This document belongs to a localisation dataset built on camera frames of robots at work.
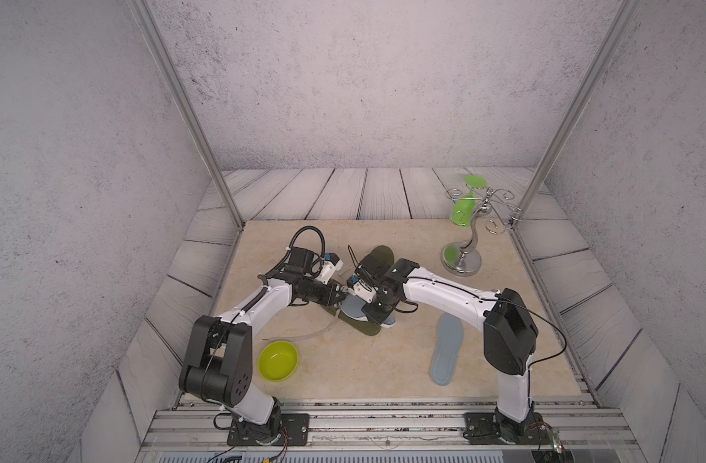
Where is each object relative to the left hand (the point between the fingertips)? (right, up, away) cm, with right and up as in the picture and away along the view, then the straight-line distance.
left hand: (347, 296), depth 87 cm
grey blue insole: (+2, -3, +2) cm, 4 cm away
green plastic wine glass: (+39, +28, +13) cm, 50 cm away
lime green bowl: (-19, -17, -5) cm, 26 cm away
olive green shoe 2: (+7, +10, -18) cm, 22 cm away
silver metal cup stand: (+41, +10, +21) cm, 47 cm away
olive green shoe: (+5, -10, +3) cm, 12 cm away
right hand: (+8, -5, -2) cm, 10 cm away
